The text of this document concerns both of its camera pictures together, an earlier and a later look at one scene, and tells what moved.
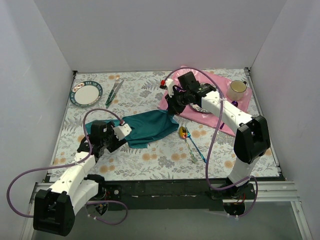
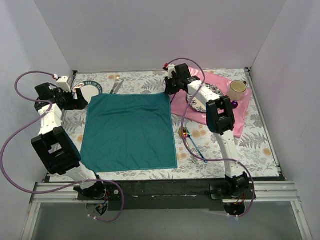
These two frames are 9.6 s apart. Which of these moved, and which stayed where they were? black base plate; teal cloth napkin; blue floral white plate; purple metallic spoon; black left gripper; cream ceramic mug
Moved: black left gripper; teal cloth napkin
Stayed: blue floral white plate; black base plate; purple metallic spoon; cream ceramic mug
